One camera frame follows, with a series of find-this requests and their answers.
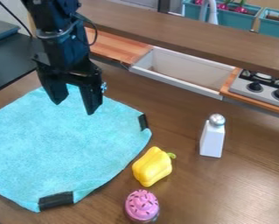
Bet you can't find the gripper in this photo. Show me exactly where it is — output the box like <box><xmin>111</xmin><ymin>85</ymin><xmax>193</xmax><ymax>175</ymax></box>
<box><xmin>31</xmin><ymin>26</ymin><xmax>106</xmax><ymax>116</ymax></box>

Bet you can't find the teal cloth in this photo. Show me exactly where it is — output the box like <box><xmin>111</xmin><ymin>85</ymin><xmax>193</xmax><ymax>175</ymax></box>
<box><xmin>0</xmin><ymin>84</ymin><xmax>154</xmax><ymax>214</ymax></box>

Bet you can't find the yellow toy pepper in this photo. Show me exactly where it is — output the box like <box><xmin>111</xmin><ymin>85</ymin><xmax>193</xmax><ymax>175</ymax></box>
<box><xmin>130</xmin><ymin>145</ymin><xmax>178</xmax><ymax>188</ymax></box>

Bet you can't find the toy sink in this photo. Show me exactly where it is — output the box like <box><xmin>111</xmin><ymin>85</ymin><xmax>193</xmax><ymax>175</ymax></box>
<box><xmin>127</xmin><ymin>45</ymin><xmax>238</xmax><ymax>102</ymax></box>

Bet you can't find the pink toy cupcake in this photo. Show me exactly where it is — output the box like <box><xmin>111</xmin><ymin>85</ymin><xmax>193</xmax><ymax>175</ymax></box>
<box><xmin>123</xmin><ymin>189</ymin><xmax>162</xmax><ymax>224</ymax></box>

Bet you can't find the wooden shelf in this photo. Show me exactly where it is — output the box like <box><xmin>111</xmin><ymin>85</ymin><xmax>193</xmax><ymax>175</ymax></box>
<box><xmin>77</xmin><ymin>0</ymin><xmax>279</xmax><ymax>81</ymax></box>

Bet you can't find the white salt shaker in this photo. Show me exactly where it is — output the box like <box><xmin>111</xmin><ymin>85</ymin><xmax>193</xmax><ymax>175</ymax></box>
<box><xmin>199</xmin><ymin>113</ymin><xmax>228</xmax><ymax>159</ymax></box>

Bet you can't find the teal bin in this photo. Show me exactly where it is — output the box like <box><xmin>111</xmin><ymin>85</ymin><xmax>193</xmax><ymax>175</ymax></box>
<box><xmin>181</xmin><ymin>0</ymin><xmax>264</xmax><ymax>31</ymax></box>
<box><xmin>256</xmin><ymin>7</ymin><xmax>279</xmax><ymax>40</ymax></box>

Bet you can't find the toy stove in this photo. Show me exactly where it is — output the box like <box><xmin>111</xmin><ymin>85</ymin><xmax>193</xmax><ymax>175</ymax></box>
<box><xmin>227</xmin><ymin>68</ymin><xmax>279</xmax><ymax>111</ymax></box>

